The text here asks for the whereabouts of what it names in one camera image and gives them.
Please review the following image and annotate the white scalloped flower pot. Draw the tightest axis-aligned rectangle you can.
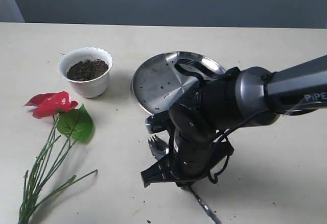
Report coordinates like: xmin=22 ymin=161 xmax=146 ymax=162
xmin=57 ymin=47 xmax=113 ymax=98

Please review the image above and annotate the red artificial flower with stems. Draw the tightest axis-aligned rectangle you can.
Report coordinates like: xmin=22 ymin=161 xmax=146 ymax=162
xmin=18 ymin=91 xmax=98 ymax=223

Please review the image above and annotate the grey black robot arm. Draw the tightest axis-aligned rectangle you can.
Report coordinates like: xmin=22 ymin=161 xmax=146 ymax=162
xmin=141 ymin=56 xmax=326 ymax=188

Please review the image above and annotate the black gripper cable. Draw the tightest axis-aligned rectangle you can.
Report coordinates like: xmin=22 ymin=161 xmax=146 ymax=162
xmin=174 ymin=59 xmax=232 ymax=184

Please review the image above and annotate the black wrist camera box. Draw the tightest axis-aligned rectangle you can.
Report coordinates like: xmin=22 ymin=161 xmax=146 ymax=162
xmin=145 ymin=111 xmax=170 ymax=134

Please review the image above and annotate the round stainless steel plate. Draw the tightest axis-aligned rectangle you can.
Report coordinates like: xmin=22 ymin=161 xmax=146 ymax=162
xmin=131 ymin=51 xmax=226 ymax=115

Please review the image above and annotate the metal spork spoon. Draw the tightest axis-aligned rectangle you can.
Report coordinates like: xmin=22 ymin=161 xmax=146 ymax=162
xmin=148 ymin=135 xmax=222 ymax=224

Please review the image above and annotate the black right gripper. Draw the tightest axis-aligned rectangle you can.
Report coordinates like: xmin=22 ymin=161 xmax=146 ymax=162
xmin=141 ymin=81 xmax=239 ymax=188

